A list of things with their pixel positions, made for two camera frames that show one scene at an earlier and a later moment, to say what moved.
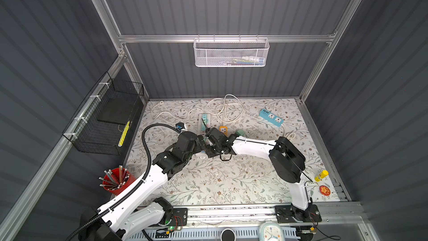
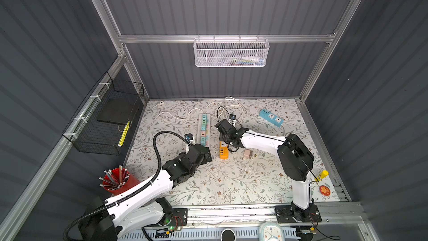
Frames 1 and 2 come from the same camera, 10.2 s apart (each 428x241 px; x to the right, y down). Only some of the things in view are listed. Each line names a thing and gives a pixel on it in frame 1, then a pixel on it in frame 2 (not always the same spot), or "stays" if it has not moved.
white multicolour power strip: x=207 y=119 stays
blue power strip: x=271 y=117 stays
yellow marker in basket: x=124 y=133 stays
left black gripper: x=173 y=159 -> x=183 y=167
